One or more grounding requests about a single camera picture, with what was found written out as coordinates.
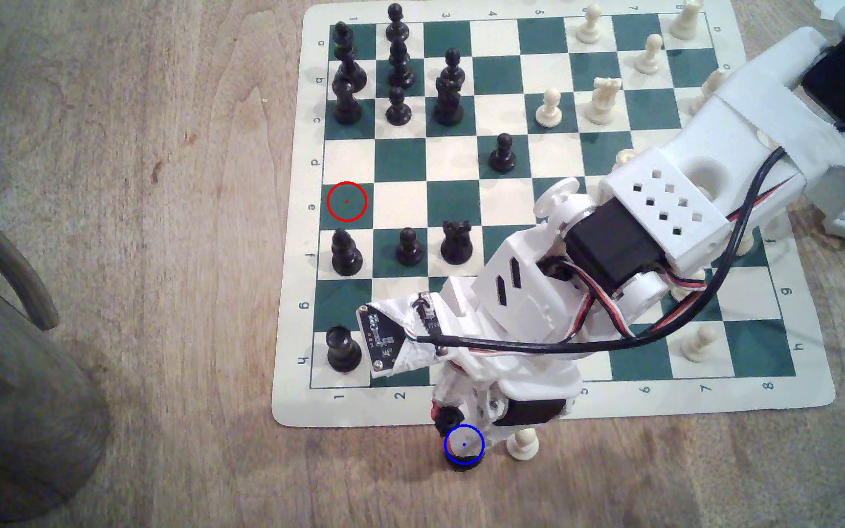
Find white bishop chess piece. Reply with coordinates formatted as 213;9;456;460
700;68;729;100

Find taped circuit board camera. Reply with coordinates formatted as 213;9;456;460
356;293;442;378

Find black knight chess piece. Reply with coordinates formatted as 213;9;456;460
434;73;465;126
332;81;363;126

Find white tape wrap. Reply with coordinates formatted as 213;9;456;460
712;69;845;180

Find white rook c6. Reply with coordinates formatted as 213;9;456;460
585;76;623;126

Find grey metal jug with handle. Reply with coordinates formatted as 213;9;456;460
0;179;111;523

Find black king chess piece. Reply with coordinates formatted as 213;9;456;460
439;405;484;472

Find green white chess mat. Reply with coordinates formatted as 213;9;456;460
270;0;836;428

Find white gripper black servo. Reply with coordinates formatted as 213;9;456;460
430;233;600;457

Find red white black servo wires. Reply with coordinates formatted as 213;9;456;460
555;147;845;346

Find white pawn chess piece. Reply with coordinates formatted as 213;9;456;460
634;34;664;76
577;3;603;45
681;323;717;363
535;87;564;128
507;429;541;462

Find black bishop chess piece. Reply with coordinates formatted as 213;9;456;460
330;229;365;277
388;40;416;89

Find white rook chess piece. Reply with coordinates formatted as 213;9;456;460
669;0;704;41

